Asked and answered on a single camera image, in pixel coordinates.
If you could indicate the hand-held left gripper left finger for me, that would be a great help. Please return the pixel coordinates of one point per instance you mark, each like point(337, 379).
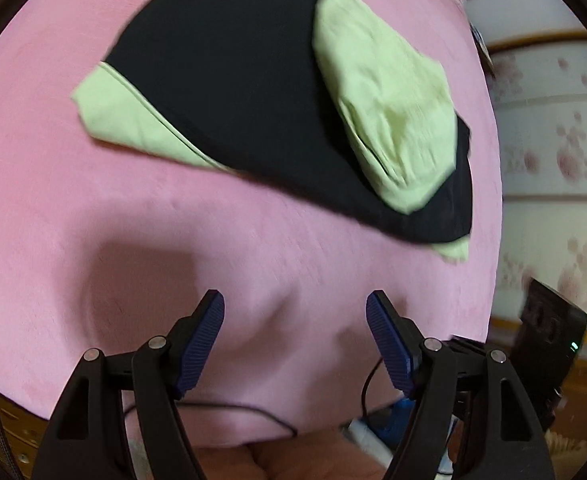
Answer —
point(201, 345)

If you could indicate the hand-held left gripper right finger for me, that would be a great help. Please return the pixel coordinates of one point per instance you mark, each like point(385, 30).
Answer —
point(391, 345)

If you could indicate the green and black jacket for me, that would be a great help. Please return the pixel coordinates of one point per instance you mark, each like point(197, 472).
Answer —
point(223, 85)

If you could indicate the blue and white object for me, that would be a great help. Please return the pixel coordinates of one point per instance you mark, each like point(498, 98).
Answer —
point(378, 425)

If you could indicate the pink bed sheet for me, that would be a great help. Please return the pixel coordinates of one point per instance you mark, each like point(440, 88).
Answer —
point(123, 260)

